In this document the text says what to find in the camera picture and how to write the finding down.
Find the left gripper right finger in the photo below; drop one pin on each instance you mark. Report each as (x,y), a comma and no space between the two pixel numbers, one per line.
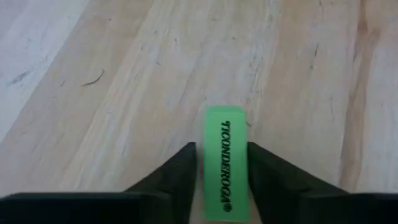
(280,199)

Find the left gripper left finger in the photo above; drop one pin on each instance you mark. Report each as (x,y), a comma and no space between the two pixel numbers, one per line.
(168,193)

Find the green Ticonderoga eraser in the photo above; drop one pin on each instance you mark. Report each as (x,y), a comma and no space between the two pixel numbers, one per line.
(214,155)

